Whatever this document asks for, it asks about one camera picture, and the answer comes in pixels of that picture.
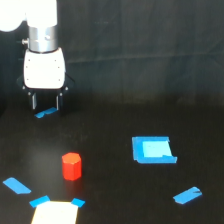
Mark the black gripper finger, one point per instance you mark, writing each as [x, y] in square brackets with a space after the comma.
[32, 100]
[60, 103]

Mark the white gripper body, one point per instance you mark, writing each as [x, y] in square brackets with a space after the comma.
[44, 71]

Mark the red hexagonal block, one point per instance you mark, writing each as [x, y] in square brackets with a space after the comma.
[71, 166]

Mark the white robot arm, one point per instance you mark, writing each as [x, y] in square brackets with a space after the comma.
[41, 19]

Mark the blue tape strip back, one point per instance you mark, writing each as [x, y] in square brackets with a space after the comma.
[45, 112]

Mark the blue tape strip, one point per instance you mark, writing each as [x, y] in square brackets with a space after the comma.
[45, 112]
[187, 195]
[16, 186]

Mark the blue tape strip far left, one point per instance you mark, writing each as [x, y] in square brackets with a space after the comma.
[16, 186]

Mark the light blue taped square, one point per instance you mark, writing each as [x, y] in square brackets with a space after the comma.
[152, 150]

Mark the blue tape on paper left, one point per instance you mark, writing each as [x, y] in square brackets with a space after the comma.
[39, 201]

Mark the blue tape on paper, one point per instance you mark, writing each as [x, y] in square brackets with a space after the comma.
[39, 201]
[78, 202]

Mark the blue tape on paper right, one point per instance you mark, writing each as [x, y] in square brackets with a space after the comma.
[78, 202]

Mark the white paper sheet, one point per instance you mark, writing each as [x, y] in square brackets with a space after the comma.
[54, 212]

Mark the blue tape strip right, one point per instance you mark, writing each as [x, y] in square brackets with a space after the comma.
[187, 195]

